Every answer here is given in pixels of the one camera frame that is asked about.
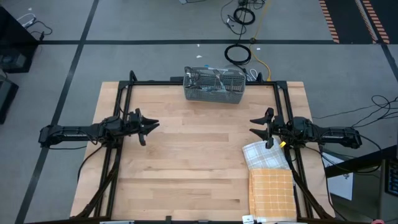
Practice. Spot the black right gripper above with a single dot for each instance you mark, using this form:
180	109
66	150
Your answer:
278	127

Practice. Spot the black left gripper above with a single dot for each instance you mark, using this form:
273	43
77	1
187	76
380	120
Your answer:
134	126

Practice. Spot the grey plastic cutlery basket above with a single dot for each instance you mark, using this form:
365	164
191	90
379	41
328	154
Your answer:
214	98

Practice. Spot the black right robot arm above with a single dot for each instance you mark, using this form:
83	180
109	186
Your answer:
335	137

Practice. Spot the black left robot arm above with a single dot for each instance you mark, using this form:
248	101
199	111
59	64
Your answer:
68	135

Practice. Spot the white plaid cloth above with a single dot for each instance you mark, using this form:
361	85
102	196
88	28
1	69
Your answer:
264	157

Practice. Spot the orange plaid cloth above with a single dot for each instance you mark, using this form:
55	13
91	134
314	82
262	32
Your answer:
272	194

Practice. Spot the small black floor puck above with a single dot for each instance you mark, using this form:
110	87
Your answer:
253	40

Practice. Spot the white label box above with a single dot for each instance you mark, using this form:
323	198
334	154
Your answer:
248	220

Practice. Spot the white paper sheet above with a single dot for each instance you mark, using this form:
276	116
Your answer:
342	186

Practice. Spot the black desk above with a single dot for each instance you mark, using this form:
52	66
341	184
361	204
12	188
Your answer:
357	163

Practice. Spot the black mat orange-striped edges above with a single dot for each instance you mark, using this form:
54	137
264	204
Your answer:
351	25

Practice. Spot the dark screen device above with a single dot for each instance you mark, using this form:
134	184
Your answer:
392	177

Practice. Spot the black box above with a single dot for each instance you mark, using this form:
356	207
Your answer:
6	96

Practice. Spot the red object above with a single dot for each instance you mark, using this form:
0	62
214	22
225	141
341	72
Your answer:
378	222

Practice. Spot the black cabinet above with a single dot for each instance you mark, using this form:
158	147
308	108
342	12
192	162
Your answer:
15	46

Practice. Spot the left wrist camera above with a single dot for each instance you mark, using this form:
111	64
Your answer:
142	140

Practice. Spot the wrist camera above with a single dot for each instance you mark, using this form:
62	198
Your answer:
142	140
269	143

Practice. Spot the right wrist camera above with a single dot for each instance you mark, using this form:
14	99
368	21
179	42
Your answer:
269	143

